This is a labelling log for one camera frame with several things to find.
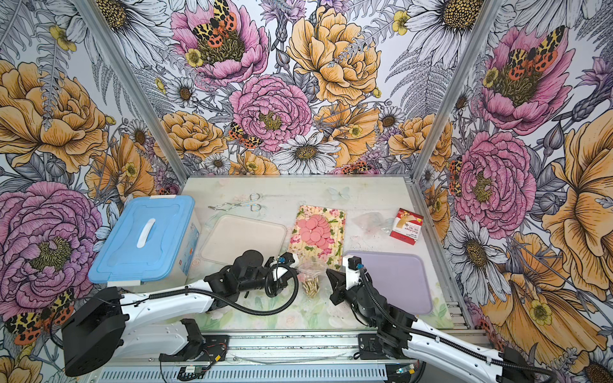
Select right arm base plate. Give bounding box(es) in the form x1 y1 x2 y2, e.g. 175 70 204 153
354 333 397 360

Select beige plastic tray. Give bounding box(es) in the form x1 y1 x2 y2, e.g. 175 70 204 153
196 215 287 265

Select metal scissors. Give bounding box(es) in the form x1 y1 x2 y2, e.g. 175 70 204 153
208 193 262 212

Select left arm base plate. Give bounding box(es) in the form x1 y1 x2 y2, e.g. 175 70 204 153
159 335 230 362

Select aluminium front rail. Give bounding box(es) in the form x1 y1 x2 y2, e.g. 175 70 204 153
85 329 499 368

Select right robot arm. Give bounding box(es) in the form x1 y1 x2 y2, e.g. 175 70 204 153
326 257 539 382

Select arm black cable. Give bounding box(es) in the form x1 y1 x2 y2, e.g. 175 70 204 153
148 262 301 318
358 267 556 383

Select yellow floral tray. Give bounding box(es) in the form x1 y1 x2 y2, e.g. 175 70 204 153
288 205 346 271

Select lavender plastic tray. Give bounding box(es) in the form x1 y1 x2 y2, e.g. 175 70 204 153
343 251 434 315

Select pile of pink cookies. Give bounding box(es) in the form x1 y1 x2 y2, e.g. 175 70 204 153
297 215 334 250

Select blue lidded storage box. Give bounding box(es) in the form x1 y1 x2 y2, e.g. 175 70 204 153
89 195 201 292

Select red white small box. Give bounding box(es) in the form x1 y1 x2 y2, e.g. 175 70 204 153
390 208 424 245

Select ziploc bag pink cookies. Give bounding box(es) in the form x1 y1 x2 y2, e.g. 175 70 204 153
352 212 394 236

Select bag of mixed snacks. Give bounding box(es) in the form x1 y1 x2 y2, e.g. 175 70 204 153
298 263 326 298

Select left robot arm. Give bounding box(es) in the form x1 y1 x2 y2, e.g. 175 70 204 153
62 250 299 378

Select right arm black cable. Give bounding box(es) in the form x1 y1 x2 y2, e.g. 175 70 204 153
358 267 556 383

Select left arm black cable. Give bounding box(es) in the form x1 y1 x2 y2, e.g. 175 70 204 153
148 262 301 318

